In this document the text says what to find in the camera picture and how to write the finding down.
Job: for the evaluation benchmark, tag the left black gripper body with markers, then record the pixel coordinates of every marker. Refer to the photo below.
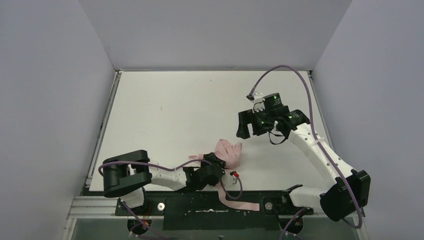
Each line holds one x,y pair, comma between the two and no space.
215,161

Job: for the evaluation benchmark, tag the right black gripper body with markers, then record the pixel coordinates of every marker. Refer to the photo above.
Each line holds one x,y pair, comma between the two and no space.
250,122

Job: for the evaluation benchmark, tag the pink folding umbrella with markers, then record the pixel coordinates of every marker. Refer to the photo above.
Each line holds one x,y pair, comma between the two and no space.
231,155

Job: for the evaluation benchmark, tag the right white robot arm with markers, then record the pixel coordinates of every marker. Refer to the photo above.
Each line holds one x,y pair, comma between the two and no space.
346,188

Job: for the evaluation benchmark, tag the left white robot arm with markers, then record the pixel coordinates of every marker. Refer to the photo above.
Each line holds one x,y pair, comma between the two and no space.
125,176

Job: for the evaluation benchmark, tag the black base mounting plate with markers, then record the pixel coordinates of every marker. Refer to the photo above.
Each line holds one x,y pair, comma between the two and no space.
202,210

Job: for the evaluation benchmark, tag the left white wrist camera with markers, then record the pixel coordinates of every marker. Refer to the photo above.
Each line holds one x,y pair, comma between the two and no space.
228,180

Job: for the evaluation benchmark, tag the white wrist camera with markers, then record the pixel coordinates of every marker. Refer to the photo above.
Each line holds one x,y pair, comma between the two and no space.
255,97
228,180

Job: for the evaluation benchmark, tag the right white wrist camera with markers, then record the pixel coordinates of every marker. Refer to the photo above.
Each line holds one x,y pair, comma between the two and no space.
255,97

